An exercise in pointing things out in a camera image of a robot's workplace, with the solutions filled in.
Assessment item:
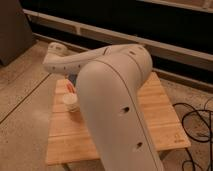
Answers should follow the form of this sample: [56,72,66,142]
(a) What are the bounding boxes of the orange red marker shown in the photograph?
[66,83,75,93]

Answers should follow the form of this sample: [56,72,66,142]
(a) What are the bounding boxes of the black floor cables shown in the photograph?
[172,96,213,171]

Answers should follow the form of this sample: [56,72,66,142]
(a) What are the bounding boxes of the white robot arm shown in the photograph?
[43,42,164,171]

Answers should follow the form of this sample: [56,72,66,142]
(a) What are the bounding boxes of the white window rail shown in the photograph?
[23,9,213,72]

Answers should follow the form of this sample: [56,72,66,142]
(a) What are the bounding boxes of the dark cabinet corner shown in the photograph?
[0,0,36,66]

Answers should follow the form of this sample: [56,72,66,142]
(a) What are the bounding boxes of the wooden table board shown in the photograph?
[46,72,191,165]

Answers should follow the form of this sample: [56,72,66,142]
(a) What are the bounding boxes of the white ceramic cup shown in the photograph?
[62,93,79,112]

